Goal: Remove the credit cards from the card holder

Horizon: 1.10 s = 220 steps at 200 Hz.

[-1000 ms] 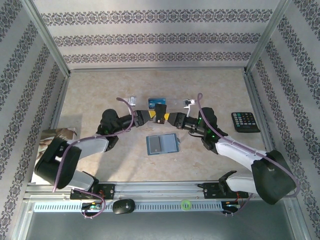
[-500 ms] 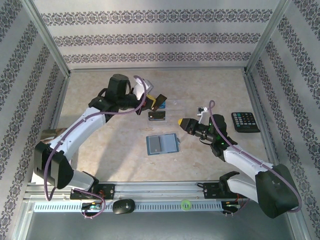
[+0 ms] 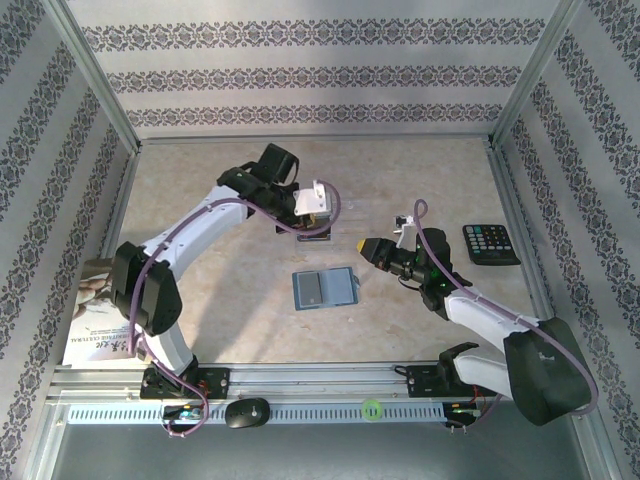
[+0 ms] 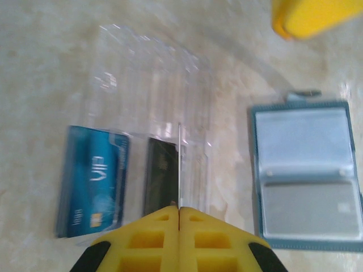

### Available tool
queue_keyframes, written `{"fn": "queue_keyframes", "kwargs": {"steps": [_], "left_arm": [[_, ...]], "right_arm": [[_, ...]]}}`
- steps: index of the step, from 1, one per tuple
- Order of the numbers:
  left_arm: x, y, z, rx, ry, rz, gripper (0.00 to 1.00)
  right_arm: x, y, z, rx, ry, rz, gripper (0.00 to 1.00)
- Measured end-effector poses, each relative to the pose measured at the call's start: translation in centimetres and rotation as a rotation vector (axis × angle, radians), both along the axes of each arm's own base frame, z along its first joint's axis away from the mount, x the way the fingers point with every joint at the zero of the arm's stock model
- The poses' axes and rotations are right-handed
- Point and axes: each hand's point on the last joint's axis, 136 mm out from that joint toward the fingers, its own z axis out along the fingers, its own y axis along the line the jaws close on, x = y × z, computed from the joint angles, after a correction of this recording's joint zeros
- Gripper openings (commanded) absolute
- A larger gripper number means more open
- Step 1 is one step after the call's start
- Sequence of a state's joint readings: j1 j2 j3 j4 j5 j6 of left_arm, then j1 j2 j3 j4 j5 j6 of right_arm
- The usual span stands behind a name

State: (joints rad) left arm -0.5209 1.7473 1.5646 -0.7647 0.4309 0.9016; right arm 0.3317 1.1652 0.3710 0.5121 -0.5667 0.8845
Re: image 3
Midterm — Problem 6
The black oval mouse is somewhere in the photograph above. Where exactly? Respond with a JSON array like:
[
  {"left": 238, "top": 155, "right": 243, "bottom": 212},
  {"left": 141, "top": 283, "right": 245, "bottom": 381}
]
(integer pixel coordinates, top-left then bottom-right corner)
[{"left": 224, "top": 397, "right": 271, "bottom": 430}]

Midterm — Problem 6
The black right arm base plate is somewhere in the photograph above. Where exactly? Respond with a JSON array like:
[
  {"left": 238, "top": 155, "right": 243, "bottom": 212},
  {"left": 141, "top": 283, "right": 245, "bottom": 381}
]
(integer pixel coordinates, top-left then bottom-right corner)
[{"left": 405, "top": 364, "right": 496, "bottom": 399}]

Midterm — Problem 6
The aluminium side rail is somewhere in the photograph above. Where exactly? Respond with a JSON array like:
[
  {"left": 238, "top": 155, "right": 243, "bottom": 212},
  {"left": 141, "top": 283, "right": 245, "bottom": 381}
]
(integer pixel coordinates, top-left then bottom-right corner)
[
  {"left": 487, "top": 139, "right": 571, "bottom": 361},
  {"left": 97, "top": 142, "right": 144, "bottom": 261}
]

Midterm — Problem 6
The blue fabric card holder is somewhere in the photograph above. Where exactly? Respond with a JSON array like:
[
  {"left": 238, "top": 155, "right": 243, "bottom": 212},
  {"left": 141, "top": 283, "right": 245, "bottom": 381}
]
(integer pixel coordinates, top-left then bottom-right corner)
[{"left": 291, "top": 267, "right": 362, "bottom": 314}]

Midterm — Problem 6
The aluminium frame post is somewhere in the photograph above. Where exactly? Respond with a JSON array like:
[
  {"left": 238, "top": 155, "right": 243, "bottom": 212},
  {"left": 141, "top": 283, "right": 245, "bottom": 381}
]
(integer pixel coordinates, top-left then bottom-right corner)
[
  {"left": 487, "top": 0, "right": 586, "bottom": 149},
  {"left": 42, "top": 0, "right": 144, "bottom": 154}
]

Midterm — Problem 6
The clear acrylic card stand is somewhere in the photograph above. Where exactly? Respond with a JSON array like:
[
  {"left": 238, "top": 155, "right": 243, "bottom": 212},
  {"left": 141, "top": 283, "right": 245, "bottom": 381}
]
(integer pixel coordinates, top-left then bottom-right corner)
[{"left": 294, "top": 197, "right": 374, "bottom": 251}]

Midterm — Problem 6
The small green circuit board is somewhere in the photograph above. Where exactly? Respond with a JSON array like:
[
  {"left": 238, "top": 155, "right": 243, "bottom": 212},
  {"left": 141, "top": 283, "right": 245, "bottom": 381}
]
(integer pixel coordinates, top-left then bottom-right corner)
[
  {"left": 443, "top": 401, "right": 485, "bottom": 430},
  {"left": 162, "top": 403, "right": 207, "bottom": 422}
]

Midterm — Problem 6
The printed book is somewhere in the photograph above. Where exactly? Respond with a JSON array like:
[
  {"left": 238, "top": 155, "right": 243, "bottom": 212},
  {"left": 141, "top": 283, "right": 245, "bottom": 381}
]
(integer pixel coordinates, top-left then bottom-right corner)
[{"left": 62, "top": 255, "right": 151, "bottom": 369}]

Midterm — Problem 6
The aluminium mounting rail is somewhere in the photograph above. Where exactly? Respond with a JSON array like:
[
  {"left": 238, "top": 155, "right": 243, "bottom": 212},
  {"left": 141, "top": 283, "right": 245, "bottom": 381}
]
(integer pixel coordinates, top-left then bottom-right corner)
[{"left": 47, "top": 362, "right": 586, "bottom": 401}]

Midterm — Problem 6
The white slotted cable duct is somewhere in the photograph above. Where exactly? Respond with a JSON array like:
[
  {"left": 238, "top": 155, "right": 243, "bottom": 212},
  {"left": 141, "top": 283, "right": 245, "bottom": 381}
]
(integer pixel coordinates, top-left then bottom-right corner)
[{"left": 66, "top": 403, "right": 446, "bottom": 425}]

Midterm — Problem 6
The black calculator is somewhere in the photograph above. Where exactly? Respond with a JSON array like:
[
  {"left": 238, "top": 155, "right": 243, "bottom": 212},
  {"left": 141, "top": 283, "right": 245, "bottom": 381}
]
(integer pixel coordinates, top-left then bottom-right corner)
[{"left": 461, "top": 223, "right": 523, "bottom": 267}]

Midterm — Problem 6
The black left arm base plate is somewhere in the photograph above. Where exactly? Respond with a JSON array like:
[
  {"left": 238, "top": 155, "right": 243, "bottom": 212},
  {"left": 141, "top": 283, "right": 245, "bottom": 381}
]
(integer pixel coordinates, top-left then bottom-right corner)
[{"left": 139, "top": 367, "right": 231, "bottom": 401}]

